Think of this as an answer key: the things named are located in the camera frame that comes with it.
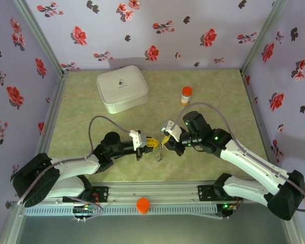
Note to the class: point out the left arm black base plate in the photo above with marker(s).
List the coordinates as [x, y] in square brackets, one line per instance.
[103, 193]

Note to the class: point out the clear plastic bag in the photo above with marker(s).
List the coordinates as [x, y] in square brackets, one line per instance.
[159, 155]

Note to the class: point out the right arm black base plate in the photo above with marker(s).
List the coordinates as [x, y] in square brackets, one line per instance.
[204, 191]

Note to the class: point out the white medicine case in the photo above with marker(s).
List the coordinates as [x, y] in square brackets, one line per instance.
[122, 86]

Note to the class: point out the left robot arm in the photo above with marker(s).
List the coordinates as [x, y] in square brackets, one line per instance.
[73, 165]

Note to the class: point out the aluminium front rail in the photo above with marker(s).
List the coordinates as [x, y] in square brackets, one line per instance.
[152, 189]

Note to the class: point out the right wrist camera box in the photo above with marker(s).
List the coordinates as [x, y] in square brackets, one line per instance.
[172, 129]

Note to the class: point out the aluminium side rail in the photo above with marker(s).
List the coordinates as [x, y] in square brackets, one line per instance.
[252, 101]
[56, 101]

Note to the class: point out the orange round button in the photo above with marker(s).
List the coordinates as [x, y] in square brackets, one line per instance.
[142, 205]

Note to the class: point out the grey metal panel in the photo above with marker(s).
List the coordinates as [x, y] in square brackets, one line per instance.
[152, 231]

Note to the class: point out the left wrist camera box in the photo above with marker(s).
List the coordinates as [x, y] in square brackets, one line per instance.
[139, 139]

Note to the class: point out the aluminium corner post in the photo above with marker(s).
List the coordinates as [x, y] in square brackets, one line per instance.
[263, 38]
[42, 40]

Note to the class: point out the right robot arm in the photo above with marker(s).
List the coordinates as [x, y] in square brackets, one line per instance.
[249, 162]

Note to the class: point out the orange-capped pill bottle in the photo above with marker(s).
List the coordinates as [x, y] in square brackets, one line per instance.
[186, 97]

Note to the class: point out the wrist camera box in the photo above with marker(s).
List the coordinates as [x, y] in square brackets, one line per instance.
[172, 129]
[139, 139]

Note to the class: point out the small green circuit board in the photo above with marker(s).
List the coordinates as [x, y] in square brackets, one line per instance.
[227, 207]
[85, 209]

